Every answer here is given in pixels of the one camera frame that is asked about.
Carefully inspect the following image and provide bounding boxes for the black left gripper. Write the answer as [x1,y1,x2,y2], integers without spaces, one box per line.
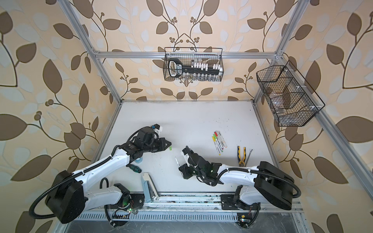
[142,137,173,153]

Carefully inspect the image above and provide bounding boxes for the white marker yellow end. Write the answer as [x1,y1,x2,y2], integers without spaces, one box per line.
[212,136,221,156]

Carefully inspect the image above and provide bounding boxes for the white marker green end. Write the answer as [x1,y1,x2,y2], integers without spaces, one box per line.
[214,132,223,152]

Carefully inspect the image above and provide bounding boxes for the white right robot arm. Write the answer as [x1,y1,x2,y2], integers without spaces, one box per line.
[179,147,301,210]

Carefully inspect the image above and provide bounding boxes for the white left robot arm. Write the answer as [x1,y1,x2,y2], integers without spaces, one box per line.
[28,124,172,224]

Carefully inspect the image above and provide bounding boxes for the yellow black pliers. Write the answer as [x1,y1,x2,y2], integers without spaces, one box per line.
[237,146,246,167]

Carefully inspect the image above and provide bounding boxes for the green black screwdriver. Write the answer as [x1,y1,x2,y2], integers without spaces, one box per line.
[128,164,142,173]

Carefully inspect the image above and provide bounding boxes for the blue white stapler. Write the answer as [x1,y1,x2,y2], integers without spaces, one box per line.
[141,172,160,203]

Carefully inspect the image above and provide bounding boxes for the black socket holder tool set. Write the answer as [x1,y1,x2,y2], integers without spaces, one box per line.
[166,58,224,78]

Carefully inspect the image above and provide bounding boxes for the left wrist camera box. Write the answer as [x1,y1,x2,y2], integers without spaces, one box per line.
[151,124,162,135]

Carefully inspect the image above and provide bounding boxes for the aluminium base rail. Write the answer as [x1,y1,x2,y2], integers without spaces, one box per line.
[77,193,303,222]

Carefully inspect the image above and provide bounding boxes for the black wire basket back wall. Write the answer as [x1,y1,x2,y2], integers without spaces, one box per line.
[163,46,224,82]

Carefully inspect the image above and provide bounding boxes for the black wire basket wall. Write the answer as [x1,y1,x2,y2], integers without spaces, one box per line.
[163,46,224,82]
[256,61,325,127]

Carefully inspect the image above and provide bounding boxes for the black wire basket right wall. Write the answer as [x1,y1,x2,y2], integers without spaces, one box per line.
[256,61,325,127]

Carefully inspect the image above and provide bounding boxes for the aluminium frame corner post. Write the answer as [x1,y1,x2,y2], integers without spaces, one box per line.
[56,0,122,104]

